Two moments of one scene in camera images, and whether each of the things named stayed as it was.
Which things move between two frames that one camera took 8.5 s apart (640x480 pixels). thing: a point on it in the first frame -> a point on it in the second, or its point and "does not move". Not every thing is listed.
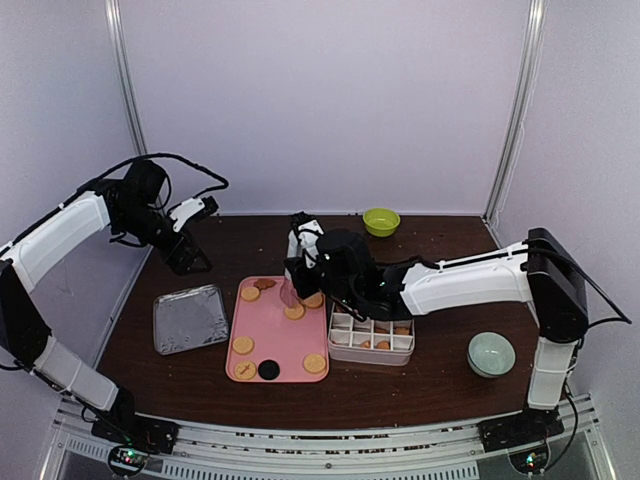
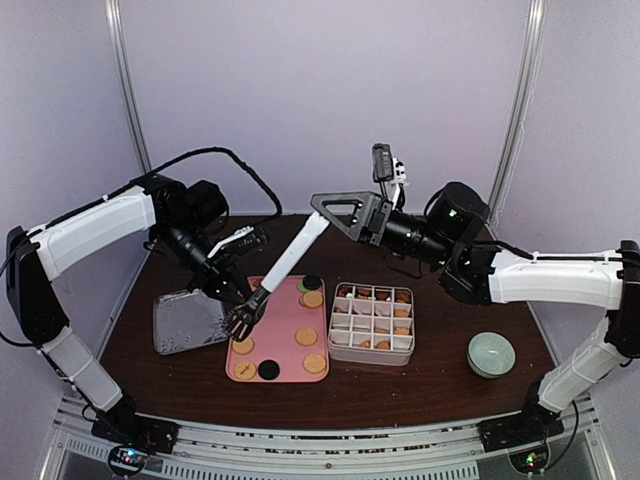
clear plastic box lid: [189, 319] does not move
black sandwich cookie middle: [268, 369] does not move
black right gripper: [302, 287] -> [370, 218]
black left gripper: [179, 264] -> [216, 275]
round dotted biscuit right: [314, 363] does not move
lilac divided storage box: [381, 342] does not move
